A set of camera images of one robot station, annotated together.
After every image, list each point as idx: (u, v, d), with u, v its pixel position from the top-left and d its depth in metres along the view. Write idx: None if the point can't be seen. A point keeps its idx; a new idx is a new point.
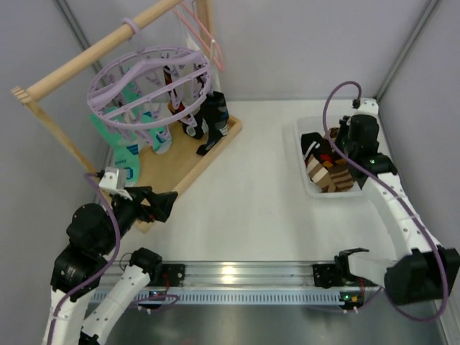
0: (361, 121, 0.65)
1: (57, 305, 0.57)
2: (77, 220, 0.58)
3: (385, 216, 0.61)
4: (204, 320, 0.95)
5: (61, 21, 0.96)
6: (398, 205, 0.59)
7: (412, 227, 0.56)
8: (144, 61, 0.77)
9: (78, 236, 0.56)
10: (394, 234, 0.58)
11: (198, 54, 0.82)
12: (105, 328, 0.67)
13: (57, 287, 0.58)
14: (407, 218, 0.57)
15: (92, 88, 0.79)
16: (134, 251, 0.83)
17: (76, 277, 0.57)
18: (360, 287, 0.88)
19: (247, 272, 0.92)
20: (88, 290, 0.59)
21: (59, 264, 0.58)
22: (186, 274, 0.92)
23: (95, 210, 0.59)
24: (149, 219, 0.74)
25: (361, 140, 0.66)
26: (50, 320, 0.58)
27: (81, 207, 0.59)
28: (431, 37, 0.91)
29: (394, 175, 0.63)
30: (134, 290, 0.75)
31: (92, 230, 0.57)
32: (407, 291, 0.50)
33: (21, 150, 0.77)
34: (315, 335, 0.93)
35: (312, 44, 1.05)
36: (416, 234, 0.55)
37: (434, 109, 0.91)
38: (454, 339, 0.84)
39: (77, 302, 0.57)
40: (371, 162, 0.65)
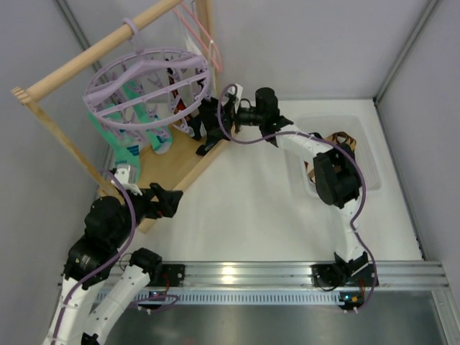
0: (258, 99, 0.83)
1: (67, 294, 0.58)
2: (94, 210, 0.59)
3: (300, 152, 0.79)
4: (204, 320, 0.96)
5: (61, 22, 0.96)
6: (299, 137, 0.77)
7: (313, 143, 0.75)
8: (143, 62, 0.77)
9: (95, 224, 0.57)
10: (307, 156, 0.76)
11: (199, 60, 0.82)
12: (105, 328, 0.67)
13: (70, 276, 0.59)
14: (307, 139, 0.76)
15: (90, 83, 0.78)
16: (134, 251, 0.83)
17: (90, 266, 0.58)
18: (360, 287, 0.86)
19: (247, 272, 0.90)
20: (98, 279, 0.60)
21: (75, 252, 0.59)
22: (186, 274, 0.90)
23: (113, 203, 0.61)
24: (157, 215, 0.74)
25: (267, 111, 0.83)
26: (60, 310, 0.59)
27: (99, 198, 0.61)
28: (431, 36, 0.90)
29: (292, 126, 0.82)
30: (134, 290, 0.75)
31: (109, 219, 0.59)
32: (329, 181, 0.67)
33: (21, 151, 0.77)
34: (315, 335, 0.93)
35: (311, 44, 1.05)
36: (316, 145, 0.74)
37: (434, 108, 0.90)
38: (454, 338, 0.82)
39: (87, 291, 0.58)
40: (274, 125, 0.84)
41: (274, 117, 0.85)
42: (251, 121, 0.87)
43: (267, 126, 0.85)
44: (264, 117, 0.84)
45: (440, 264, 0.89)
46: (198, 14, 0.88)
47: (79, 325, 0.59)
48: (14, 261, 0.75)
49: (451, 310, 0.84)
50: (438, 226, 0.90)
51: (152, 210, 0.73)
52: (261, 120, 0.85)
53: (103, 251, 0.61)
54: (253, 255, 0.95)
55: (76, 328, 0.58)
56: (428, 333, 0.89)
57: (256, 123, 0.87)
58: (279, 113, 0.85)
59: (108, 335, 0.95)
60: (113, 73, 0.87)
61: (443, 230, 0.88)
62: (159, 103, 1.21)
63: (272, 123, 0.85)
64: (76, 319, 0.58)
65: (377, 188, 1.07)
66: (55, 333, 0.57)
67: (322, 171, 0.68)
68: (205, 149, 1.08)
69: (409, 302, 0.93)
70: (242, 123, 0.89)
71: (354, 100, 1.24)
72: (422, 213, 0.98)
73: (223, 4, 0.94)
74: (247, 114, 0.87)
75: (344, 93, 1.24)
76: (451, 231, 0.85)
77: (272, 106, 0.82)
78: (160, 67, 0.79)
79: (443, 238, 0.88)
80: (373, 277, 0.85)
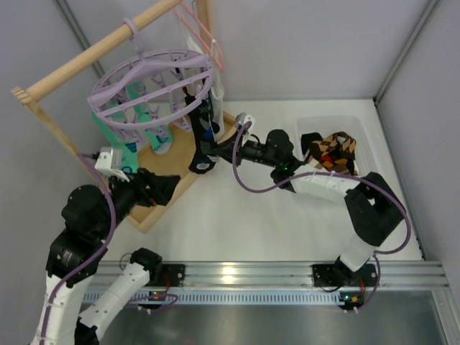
0: (272, 142, 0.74)
1: (52, 292, 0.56)
2: (72, 202, 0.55)
3: (323, 192, 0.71)
4: (204, 320, 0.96)
5: (61, 22, 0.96)
6: (318, 176, 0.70)
7: (336, 180, 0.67)
8: (144, 62, 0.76)
9: (74, 218, 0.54)
10: (333, 195, 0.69)
11: (203, 59, 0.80)
12: (104, 320, 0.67)
13: (52, 273, 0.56)
14: (329, 177, 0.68)
15: (98, 85, 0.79)
16: (135, 251, 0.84)
17: (72, 261, 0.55)
18: (361, 288, 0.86)
19: (247, 272, 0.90)
20: (85, 275, 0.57)
21: (54, 249, 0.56)
22: (186, 274, 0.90)
23: (92, 192, 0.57)
24: (149, 203, 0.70)
25: (279, 157, 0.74)
26: (45, 309, 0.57)
27: (77, 187, 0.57)
28: (432, 36, 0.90)
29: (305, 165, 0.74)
30: (134, 284, 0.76)
31: (88, 212, 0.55)
32: (371, 223, 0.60)
33: (21, 152, 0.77)
34: (315, 335, 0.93)
35: (312, 44, 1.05)
36: (342, 182, 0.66)
37: (435, 108, 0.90)
38: (454, 339, 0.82)
39: (72, 289, 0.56)
40: (285, 167, 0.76)
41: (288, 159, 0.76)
42: (256, 158, 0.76)
43: (279, 172, 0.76)
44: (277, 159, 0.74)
45: (440, 264, 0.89)
46: (198, 14, 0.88)
47: (67, 323, 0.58)
48: (14, 262, 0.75)
49: (451, 310, 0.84)
50: (438, 227, 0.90)
51: (143, 198, 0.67)
52: (272, 162, 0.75)
53: (88, 245, 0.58)
54: (253, 254, 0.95)
55: (65, 325, 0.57)
56: (428, 332, 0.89)
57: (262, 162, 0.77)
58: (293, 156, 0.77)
59: (108, 334, 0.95)
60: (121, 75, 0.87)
61: (443, 230, 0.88)
62: (162, 103, 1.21)
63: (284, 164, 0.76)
64: (64, 315, 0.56)
65: None
66: (43, 333, 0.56)
67: (360, 213, 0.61)
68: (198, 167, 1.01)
69: (409, 302, 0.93)
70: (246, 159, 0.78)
71: (354, 100, 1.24)
72: (422, 213, 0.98)
73: (224, 3, 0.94)
74: (254, 150, 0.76)
75: (345, 93, 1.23)
76: (451, 231, 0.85)
77: (287, 154, 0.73)
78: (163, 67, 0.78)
79: (443, 239, 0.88)
80: (373, 277, 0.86)
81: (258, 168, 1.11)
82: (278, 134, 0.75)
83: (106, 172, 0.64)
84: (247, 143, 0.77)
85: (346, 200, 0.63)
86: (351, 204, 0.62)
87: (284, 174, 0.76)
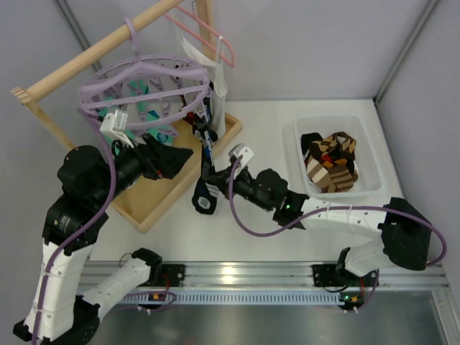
0: (265, 184, 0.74)
1: (49, 261, 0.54)
2: (70, 163, 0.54)
3: (341, 226, 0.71)
4: (204, 320, 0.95)
5: (61, 23, 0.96)
6: (335, 210, 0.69)
7: (359, 214, 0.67)
8: (140, 64, 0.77)
9: (70, 180, 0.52)
10: (357, 228, 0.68)
11: (200, 72, 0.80)
12: (106, 301, 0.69)
13: (49, 241, 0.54)
14: (349, 210, 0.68)
15: (94, 77, 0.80)
16: (136, 251, 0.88)
17: (70, 227, 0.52)
18: (361, 288, 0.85)
19: (247, 272, 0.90)
20: (83, 244, 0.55)
21: (52, 213, 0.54)
22: (186, 274, 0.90)
23: (90, 154, 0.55)
24: (156, 176, 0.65)
25: (275, 196, 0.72)
26: (42, 279, 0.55)
27: (73, 149, 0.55)
28: (432, 36, 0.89)
29: (308, 200, 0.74)
30: (136, 275, 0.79)
31: (85, 174, 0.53)
32: (413, 249, 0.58)
33: (21, 152, 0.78)
34: (315, 335, 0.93)
35: (312, 44, 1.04)
36: (365, 214, 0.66)
37: (435, 108, 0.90)
38: (454, 339, 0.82)
39: (70, 258, 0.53)
40: (287, 205, 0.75)
41: (288, 198, 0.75)
42: (247, 195, 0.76)
43: (281, 210, 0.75)
44: (271, 200, 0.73)
45: (440, 264, 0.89)
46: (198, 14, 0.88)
47: (65, 295, 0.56)
48: (14, 262, 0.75)
49: (451, 310, 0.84)
50: (438, 227, 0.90)
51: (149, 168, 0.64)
52: (264, 203, 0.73)
53: (87, 211, 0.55)
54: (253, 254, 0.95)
55: (62, 297, 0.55)
56: (428, 332, 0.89)
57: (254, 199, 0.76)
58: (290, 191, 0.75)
59: (108, 334, 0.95)
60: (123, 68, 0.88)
61: (443, 231, 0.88)
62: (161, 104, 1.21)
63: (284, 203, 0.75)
64: (62, 285, 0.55)
65: (376, 187, 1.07)
66: (41, 304, 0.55)
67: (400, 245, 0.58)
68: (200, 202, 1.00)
69: (409, 303, 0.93)
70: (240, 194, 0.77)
71: (354, 100, 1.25)
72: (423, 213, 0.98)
73: (224, 4, 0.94)
74: (246, 186, 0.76)
75: (345, 93, 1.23)
76: (451, 232, 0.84)
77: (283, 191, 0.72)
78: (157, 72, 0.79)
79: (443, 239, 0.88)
80: (373, 277, 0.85)
81: (258, 169, 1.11)
82: (267, 173, 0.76)
83: (109, 136, 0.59)
84: (240, 177, 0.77)
85: (383, 238, 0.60)
86: (387, 241, 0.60)
87: (287, 215, 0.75)
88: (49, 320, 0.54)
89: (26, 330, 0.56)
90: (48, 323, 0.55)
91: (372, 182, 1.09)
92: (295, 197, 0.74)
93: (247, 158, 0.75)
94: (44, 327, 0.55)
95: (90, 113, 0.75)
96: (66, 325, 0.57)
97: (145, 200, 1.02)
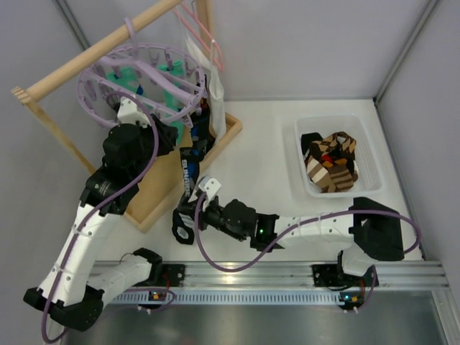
0: (233, 218, 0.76)
1: (83, 221, 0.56)
2: (112, 136, 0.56)
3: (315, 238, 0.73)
4: (203, 321, 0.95)
5: (61, 22, 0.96)
6: (306, 225, 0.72)
7: (328, 223, 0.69)
8: (139, 62, 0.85)
9: (113, 149, 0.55)
10: (333, 237, 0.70)
11: (188, 98, 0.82)
12: (110, 290, 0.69)
13: (85, 203, 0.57)
14: (319, 221, 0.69)
15: (123, 49, 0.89)
16: (137, 250, 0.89)
17: (108, 194, 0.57)
18: (362, 289, 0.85)
19: (247, 272, 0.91)
20: (117, 210, 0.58)
21: (93, 178, 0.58)
22: (186, 274, 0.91)
23: (132, 129, 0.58)
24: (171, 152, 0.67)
25: (246, 228, 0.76)
26: (71, 237, 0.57)
27: (117, 125, 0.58)
28: (432, 37, 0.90)
29: (279, 221, 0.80)
30: (136, 270, 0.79)
31: (128, 146, 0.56)
32: (387, 242, 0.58)
33: (19, 150, 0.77)
34: (315, 335, 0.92)
35: (312, 44, 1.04)
36: (333, 221, 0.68)
37: (434, 108, 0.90)
38: (454, 338, 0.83)
39: (104, 218, 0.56)
40: (260, 231, 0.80)
41: (261, 222, 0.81)
42: (220, 225, 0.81)
43: (256, 237, 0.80)
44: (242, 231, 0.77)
45: (440, 264, 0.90)
46: (198, 14, 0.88)
47: (87, 261, 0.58)
48: (14, 261, 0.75)
49: (451, 309, 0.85)
50: (438, 228, 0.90)
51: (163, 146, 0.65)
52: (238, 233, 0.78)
53: (122, 180, 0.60)
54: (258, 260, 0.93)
55: (85, 261, 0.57)
56: (429, 333, 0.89)
57: (223, 226, 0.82)
58: (261, 215, 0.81)
59: (106, 334, 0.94)
60: (157, 57, 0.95)
61: (443, 231, 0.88)
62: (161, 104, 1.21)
63: (259, 227, 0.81)
64: (88, 249, 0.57)
65: (377, 187, 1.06)
66: (63, 264, 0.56)
67: (374, 244, 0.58)
68: (179, 233, 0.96)
69: (410, 303, 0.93)
70: (210, 223, 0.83)
71: (353, 100, 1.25)
72: (423, 214, 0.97)
73: (224, 4, 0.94)
74: (217, 216, 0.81)
75: (345, 93, 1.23)
76: (449, 232, 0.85)
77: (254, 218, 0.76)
78: (150, 75, 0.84)
79: (443, 241, 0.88)
80: (372, 277, 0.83)
81: (258, 169, 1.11)
82: (238, 205, 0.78)
83: (129, 121, 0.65)
84: (210, 207, 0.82)
85: (357, 241, 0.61)
86: (361, 244, 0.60)
87: (264, 239, 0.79)
88: (67, 282, 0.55)
89: (38, 295, 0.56)
90: (67, 284, 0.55)
91: (372, 182, 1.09)
92: (267, 220, 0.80)
93: (213, 190, 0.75)
94: (62, 290, 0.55)
95: (81, 80, 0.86)
96: (79, 294, 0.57)
97: (148, 198, 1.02)
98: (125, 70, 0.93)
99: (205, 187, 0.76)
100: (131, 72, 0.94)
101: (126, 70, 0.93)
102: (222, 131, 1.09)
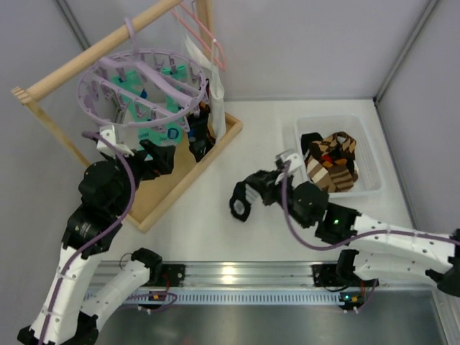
0: (305, 198, 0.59)
1: (65, 264, 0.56)
2: (88, 177, 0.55)
3: (389, 250, 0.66)
4: (203, 320, 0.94)
5: (62, 22, 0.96)
6: (397, 236, 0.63)
7: (425, 244, 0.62)
8: (139, 62, 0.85)
9: (90, 192, 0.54)
10: (412, 255, 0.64)
11: (187, 99, 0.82)
12: (104, 311, 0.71)
13: (68, 245, 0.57)
14: (415, 238, 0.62)
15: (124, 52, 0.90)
16: (136, 251, 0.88)
17: (90, 235, 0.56)
18: (360, 287, 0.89)
19: (246, 272, 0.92)
20: (100, 250, 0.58)
21: (75, 218, 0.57)
22: (186, 274, 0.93)
23: (108, 167, 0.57)
24: (155, 175, 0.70)
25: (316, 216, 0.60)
26: (57, 280, 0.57)
27: (93, 164, 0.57)
28: (431, 37, 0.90)
29: (362, 217, 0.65)
30: (134, 280, 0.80)
31: (105, 186, 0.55)
32: None
33: (19, 150, 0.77)
34: (315, 335, 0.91)
35: (313, 44, 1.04)
36: (432, 245, 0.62)
37: (435, 108, 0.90)
38: (454, 339, 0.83)
39: (86, 261, 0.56)
40: (335, 221, 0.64)
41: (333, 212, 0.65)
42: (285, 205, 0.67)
43: (323, 226, 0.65)
44: (310, 215, 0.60)
45: None
46: (199, 14, 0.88)
47: (75, 300, 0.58)
48: (14, 261, 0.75)
49: (451, 310, 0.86)
50: (438, 228, 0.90)
51: (147, 171, 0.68)
52: (301, 217, 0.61)
53: (104, 218, 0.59)
54: (258, 259, 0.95)
55: (72, 301, 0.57)
56: (430, 332, 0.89)
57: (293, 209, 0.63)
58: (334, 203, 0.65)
59: (106, 335, 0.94)
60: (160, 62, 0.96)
61: (443, 231, 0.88)
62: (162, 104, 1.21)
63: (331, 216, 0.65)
64: (74, 290, 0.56)
65: (377, 187, 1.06)
66: (50, 307, 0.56)
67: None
68: (235, 206, 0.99)
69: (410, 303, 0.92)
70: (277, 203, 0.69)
71: (353, 100, 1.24)
72: (424, 214, 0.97)
73: (224, 4, 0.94)
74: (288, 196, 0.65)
75: (345, 93, 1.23)
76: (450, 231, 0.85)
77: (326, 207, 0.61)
78: (151, 77, 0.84)
79: None
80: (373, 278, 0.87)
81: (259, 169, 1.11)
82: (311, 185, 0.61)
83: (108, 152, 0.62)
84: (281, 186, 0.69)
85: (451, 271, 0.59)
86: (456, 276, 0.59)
87: (334, 230, 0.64)
88: (57, 324, 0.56)
89: (30, 335, 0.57)
90: (57, 325, 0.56)
91: (372, 182, 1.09)
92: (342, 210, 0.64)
93: (295, 166, 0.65)
94: (52, 331, 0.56)
95: (83, 81, 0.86)
96: (70, 330, 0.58)
97: (148, 200, 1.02)
98: (129, 72, 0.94)
99: (290, 159, 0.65)
100: (136, 76, 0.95)
101: (129, 72, 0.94)
102: (222, 131, 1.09)
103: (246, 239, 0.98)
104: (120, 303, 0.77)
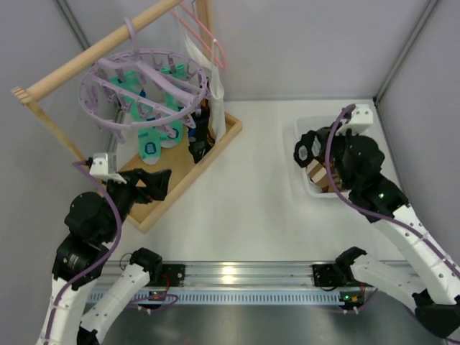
0: (357, 147, 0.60)
1: (57, 295, 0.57)
2: (75, 209, 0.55)
3: (410, 257, 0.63)
4: (204, 320, 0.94)
5: (61, 22, 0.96)
6: (424, 246, 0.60)
7: (446, 271, 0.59)
8: (139, 62, 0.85)
9: (76, 226, 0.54)
10: (425, 273, 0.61)
11: (187, 98, 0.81)
12: (103, 324, 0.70)
13: (58, 276, 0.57)
14: (439, 261, 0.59)
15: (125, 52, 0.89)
16: (135, 252, 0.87)
17: (78, 265, 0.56)
18: (361, 287, 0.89)
19: (246, 272, 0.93)
20: (90, 279, 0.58)
21: (62, 250, 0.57)
22: (186, 274, 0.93)
23: (94, 200, 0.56)
24: (147, 200, 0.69)
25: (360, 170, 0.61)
26: (49, 311, 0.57)
27: (80, 195, 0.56)
28: (432, 37, 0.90)
29: (409, 210, 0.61)
30: (133, 287, 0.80)
31: (90, 220, 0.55)
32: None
33: (19, 150, 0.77)
34: (315, 335, 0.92)
35: (313, 44, 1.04)
36: (451, 277, 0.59)
37: (435, 108, 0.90)
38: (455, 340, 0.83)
39: (77, 292, 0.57)
40: (379, 195, 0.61)
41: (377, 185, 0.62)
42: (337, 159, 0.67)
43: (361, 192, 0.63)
44: (354, 171, 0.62)
45: None
46: (199, 14, 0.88)
47: (71, 327, 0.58)
48: (14, 261, 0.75)
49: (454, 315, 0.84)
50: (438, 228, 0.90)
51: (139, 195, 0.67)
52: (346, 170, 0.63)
53: (92, 248, 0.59)
54: (257, 259, 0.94)
55: (68, 328, 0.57)
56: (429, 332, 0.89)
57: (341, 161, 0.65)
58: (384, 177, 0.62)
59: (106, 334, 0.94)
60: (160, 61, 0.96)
61: (443, 231, 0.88)
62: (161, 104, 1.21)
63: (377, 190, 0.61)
64: (68, 318, 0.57)
65: None
66: (47, 335, 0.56)
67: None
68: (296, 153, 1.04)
69: None
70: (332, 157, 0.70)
71: (354, 100, 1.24)
72: (423, 214, 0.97)
73: (224, 4, 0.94)
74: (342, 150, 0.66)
75: (345, 93, 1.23)
76: (450, 231, 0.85)
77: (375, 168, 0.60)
78: (151, 77, 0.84)
79: (443, 240, 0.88)
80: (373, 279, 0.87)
81: (259, 169, 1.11)
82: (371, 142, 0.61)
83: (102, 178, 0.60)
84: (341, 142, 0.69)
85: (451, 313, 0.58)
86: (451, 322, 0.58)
87: (371, 198, 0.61)
88: None
89: None
90: None
91: None
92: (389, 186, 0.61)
93: (362, 119, 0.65)
94: None
95: (85, 83, 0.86)
96: None
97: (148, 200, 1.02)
98: (128, 72, 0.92)
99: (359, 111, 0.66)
100: (135, 76, 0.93)
101: (129, 72, 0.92)
102: (222, 131, 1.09)
103: (246, 239, 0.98)
104: (121, 309, 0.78)
